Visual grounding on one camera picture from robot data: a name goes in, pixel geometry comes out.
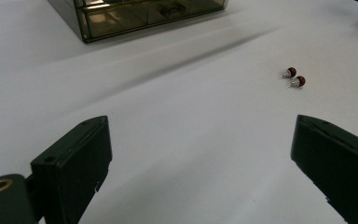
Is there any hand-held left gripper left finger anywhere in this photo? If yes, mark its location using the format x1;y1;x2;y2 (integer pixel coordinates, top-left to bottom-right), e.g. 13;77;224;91
30;115;114;224

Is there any smoky transparent drawer box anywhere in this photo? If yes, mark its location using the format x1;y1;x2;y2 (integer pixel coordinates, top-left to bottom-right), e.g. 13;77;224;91
47;0;229;44

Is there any red bead earring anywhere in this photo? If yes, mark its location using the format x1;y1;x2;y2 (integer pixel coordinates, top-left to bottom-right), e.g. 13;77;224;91
289;76;307;89
282;66;297;79

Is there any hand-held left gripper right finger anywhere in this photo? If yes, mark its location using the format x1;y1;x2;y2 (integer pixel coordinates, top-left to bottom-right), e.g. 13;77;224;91
290;114;358;224

